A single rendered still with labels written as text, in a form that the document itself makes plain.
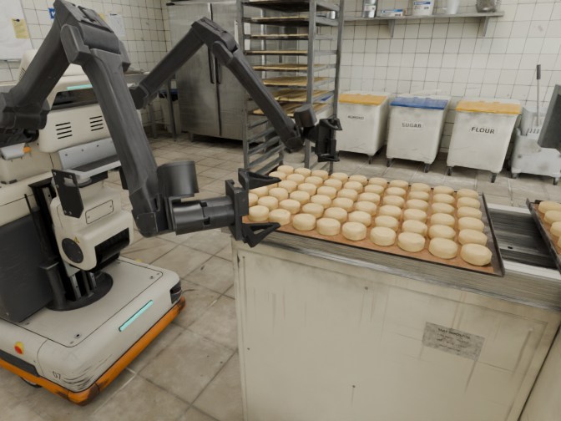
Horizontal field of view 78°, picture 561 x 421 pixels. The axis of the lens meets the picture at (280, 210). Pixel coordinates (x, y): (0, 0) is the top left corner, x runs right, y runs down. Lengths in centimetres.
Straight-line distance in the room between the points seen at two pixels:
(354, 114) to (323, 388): 349
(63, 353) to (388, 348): 113
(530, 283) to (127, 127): 79
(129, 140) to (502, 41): 426
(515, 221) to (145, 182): 87
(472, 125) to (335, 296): 336
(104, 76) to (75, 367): 106
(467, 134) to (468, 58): 96
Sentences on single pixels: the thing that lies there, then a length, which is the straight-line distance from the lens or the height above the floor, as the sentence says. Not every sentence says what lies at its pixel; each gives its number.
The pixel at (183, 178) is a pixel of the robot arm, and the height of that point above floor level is 106.
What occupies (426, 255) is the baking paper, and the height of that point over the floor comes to 90.
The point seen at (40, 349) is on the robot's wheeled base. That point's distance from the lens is 162.
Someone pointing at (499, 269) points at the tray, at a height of 90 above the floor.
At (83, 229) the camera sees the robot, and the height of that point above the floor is 68.
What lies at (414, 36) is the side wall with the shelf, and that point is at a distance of 470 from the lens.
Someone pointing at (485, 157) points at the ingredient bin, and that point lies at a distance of 411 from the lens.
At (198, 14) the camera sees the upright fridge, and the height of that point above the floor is 161.
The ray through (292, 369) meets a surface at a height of 46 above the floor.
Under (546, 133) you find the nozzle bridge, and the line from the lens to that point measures 117.
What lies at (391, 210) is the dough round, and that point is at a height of 92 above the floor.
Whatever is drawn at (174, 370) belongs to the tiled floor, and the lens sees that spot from 172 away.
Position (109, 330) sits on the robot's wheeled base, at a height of 27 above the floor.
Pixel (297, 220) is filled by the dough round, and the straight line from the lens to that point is 76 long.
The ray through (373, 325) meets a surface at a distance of 86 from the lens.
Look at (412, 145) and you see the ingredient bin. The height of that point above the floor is 29.
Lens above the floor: 127
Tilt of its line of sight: 25 degrees down
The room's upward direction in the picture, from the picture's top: straight up
